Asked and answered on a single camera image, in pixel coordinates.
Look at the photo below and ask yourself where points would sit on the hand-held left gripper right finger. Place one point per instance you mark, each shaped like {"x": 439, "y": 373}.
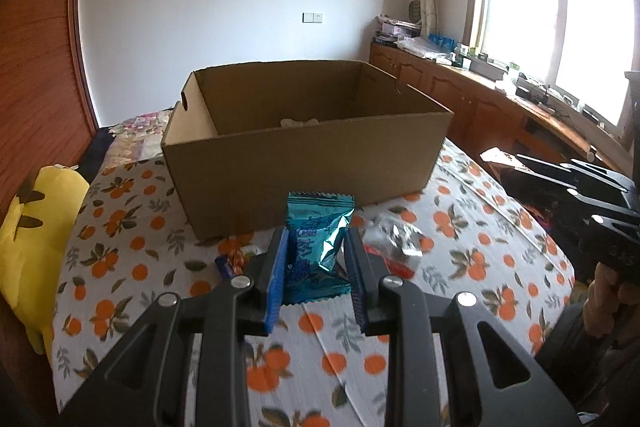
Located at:
{"x": 357, "y": 277}

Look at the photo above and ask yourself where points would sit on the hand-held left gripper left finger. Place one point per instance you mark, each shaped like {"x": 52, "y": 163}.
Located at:
{"x": 277, "y": 277}

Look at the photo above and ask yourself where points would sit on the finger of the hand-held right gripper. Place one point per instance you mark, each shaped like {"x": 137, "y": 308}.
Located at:
{"x": 580, "y": 179}
{"x": 575, "y": 209}

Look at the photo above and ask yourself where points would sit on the blue red snack packet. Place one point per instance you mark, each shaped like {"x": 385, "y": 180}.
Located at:
{"x": 232, "y": 262}

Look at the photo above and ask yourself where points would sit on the teal snack packet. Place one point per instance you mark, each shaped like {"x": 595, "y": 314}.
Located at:
{"x": 317, "y": 247}

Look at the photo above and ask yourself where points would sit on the silver foil wrapper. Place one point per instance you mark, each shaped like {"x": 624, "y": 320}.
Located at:
{"x": 400, "y": 239}

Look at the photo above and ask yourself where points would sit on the brown cardboard box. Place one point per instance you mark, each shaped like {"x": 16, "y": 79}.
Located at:
{"x": 310, "y": 167}

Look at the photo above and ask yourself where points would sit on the person's right hand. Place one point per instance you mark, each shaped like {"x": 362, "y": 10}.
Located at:
{"x": 605, "y": 302}

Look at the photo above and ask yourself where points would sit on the dark blue blanket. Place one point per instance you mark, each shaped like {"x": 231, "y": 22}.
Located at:
{"x": 560, "y": 239}

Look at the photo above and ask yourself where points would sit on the white tissue pack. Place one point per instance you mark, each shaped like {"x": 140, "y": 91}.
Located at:
{"x": 505, "y": 84}

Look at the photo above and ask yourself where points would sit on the orange fruit print cloth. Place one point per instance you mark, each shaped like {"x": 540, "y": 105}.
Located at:
{"x": 150, "y": 267}

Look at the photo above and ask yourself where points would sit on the wooden low cabinet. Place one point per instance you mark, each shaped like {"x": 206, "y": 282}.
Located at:
{"x": 450, "y": 92}

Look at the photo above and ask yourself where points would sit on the wooden framed window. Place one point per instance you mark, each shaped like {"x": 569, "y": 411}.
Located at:
{"x": 540, "y": 7}

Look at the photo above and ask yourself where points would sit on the floral quilt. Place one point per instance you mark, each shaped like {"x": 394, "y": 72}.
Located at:
{"x": 140, "y": 137}

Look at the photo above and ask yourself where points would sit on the clear plastic bag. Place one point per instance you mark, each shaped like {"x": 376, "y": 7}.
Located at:
{"x": 425, "y": 48}

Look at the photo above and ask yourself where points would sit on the dark blue pillow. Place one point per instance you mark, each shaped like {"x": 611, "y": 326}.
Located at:
{"x": 97, "y": 152}

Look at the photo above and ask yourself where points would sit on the small round fan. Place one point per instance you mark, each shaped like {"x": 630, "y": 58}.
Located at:
{"x": 415, "y": 12}

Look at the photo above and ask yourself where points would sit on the pink storage box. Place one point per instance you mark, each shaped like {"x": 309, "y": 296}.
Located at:
{"x": 397, "y": 28}

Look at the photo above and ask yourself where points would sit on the yellow plush toy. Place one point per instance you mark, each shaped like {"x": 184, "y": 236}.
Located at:
{"x": 35, "y": 237}

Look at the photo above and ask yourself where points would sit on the wooden slatted wardrobe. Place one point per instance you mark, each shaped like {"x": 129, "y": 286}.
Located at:
{"x": 40, "y": 57}

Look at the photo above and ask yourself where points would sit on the white wall switch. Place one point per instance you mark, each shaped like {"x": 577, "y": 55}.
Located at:
{"x": 312, "y": 17}

